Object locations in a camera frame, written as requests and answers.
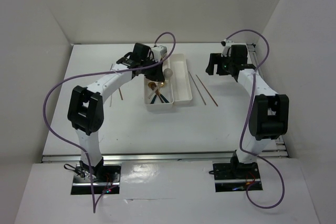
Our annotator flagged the aluminium rail front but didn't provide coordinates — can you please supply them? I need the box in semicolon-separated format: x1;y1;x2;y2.
41;151;288;164

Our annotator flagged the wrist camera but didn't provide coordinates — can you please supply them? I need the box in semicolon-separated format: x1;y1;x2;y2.
220;39;234;56
151;46;167;61

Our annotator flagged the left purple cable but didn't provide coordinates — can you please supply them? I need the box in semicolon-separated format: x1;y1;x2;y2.
43;32;176;214

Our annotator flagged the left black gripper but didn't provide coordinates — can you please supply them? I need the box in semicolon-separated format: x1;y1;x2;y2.
140;57;164;82

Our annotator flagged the silver metal chopstick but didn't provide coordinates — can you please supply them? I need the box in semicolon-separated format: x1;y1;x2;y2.
188;71;207;105

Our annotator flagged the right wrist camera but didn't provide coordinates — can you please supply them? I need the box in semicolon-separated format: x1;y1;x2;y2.
220;39;234;56

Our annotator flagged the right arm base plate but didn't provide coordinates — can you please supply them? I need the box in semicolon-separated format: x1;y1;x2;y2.
208;163;263;193

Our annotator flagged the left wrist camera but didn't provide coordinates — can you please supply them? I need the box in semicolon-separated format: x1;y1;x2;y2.
151;46;167;61

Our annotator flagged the gold spoon green handle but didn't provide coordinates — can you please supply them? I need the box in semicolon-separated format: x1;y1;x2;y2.
157;82;169;103
148;82;163;104

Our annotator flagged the large white divided tray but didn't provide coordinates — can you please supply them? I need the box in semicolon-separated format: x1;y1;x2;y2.
144;46;174;112

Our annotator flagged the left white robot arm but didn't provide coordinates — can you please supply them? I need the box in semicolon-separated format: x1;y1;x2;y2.
67;43;167;182

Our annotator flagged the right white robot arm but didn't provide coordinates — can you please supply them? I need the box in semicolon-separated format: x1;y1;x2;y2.
206;40;289;179

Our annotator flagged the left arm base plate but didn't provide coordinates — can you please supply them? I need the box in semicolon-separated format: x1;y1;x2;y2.
64;164;121;195

